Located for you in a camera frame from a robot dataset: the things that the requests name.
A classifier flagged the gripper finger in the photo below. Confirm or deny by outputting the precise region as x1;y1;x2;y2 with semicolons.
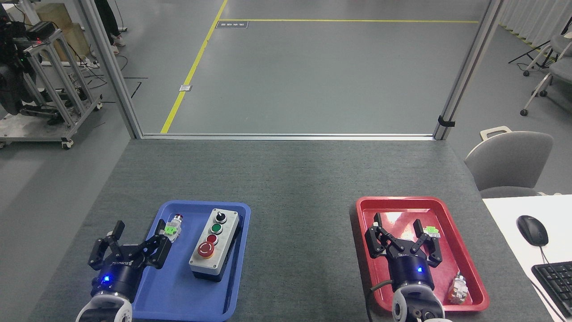
365;214;403;260
88;220;126;271
134;232;173;270
412;219;443;268

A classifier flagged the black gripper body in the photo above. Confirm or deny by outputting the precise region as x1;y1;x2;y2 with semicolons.
387;250;435;292
91;255;143;301

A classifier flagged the grey three-button control box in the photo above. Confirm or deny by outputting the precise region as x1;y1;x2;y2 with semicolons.
188;208;244;283

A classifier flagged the cardboard box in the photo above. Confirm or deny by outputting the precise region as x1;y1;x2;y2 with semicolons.
36;3;91;62

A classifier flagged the red plastic tray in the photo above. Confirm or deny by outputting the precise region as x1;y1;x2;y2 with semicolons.
356;196;489;313

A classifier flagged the blue plastic tray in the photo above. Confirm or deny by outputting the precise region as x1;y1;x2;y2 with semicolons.
130;200;251;322

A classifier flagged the white desk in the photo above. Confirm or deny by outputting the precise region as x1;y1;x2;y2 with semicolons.
482;194;572;322

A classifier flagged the black computer mouse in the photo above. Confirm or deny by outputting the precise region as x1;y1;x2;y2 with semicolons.
517;215;549;247

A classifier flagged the grey upholstered chair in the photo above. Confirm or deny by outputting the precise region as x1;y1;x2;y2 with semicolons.
464;131;555;199

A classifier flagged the black keyboard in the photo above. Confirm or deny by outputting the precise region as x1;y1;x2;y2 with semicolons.
531;261;572;318

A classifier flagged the black robot equipment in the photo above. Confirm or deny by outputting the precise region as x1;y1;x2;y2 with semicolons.
0;0;34;115

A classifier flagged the grey office chair on castors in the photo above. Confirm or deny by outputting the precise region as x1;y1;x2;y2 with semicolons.
523;34;572;76
520;56;572;117

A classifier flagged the black tripod stand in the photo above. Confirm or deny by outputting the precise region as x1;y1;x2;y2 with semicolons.
508;17;572;69

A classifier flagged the person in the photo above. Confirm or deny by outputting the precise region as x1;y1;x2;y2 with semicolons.
92;0;126;56

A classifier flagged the white curtain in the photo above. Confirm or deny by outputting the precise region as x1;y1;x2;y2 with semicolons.
498;0;572;51

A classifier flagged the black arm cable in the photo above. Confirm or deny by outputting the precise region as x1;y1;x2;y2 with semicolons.
365;280;394;322

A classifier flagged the silver switch with orange block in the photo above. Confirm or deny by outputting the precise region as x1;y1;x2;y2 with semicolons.
448;271;470;305

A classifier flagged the black mouse cable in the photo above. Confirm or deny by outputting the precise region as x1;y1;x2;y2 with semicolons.
530;245;569;322

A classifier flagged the white handle frame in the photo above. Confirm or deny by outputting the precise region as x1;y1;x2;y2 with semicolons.
479;126;513;142

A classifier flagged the silver aluminium table rail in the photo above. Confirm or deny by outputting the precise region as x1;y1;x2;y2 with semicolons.
141;133;437;142

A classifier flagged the aluminium frame cart on wheels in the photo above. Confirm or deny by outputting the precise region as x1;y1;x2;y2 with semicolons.
0;22;104;150

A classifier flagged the silver aluminium post with clip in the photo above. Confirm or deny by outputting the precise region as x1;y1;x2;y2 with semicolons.
433;0;505;141

